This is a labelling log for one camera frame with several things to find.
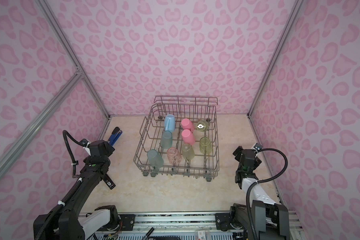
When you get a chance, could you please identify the bright green translucent cup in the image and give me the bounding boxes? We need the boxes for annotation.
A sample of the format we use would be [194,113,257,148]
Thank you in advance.
[200,137,213,155]

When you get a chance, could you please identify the teal translucent cup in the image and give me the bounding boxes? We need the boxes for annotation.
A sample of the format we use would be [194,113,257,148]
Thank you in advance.
[147,149,164,169]
[160,131,173,150]

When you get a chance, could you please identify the magenta plastic cup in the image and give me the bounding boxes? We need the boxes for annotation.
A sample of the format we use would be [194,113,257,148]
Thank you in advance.
[181,129,196,146]

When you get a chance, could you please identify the pink plastic cup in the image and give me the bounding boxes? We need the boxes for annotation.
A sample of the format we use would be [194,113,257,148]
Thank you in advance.
[181,118,195,133]

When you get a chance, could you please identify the white blue ceramic mug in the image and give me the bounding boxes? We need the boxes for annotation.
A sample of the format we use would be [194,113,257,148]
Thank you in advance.
[164,114,176,133]

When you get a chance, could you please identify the yellow-green translucent cup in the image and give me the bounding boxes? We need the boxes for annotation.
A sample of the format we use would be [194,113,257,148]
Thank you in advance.
[196,120,209,132]

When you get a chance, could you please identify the olive translucent cup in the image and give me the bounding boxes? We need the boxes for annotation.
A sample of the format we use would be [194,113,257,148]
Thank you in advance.
[182,144,195,161]

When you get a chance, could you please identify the light pink translucent cup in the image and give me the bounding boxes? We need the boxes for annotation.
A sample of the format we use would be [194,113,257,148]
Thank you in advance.
[167,147,182,166]

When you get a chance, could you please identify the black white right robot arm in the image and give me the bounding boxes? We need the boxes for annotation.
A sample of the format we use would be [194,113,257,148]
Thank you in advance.
[215,143,291,240]

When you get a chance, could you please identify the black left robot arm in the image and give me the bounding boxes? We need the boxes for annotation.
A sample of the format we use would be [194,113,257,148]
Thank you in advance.
[33,140,122,240]

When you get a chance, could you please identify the blue stapler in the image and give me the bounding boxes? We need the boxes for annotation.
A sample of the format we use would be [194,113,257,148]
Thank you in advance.
[108,127,123,146]

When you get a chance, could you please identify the black stapler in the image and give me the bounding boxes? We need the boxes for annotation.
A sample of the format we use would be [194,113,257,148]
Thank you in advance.
[102,174,116,190]

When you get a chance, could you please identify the black marker pen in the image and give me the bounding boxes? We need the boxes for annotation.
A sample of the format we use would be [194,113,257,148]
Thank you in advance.
[142,228,155,240]

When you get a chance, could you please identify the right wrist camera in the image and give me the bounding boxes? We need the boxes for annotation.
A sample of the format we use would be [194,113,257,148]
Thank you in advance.
[252,143,263,154]

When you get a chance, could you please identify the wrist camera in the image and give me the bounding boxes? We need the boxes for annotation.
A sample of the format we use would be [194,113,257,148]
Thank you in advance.
[252,143,263,154]
[79,139,91,156]

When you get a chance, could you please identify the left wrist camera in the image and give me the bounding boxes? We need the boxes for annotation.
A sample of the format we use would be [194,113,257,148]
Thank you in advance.
[79,139,91,156]

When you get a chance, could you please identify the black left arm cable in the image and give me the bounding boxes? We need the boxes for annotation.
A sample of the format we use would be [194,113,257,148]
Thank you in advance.
[62,129,85,179]

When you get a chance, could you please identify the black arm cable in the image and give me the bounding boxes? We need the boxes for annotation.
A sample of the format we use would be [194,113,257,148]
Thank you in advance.
[62,129,85,179]
[245,147,289,240]

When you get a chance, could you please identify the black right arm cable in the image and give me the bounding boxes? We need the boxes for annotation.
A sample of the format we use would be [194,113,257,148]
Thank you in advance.
[245,147,289,240]

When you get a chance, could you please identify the grey wire dish rack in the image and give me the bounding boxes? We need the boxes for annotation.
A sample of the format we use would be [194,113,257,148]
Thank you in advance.
[133,95,220,182]

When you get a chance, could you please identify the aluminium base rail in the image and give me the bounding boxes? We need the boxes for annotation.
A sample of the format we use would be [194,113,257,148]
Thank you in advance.
[43,209,307,240]

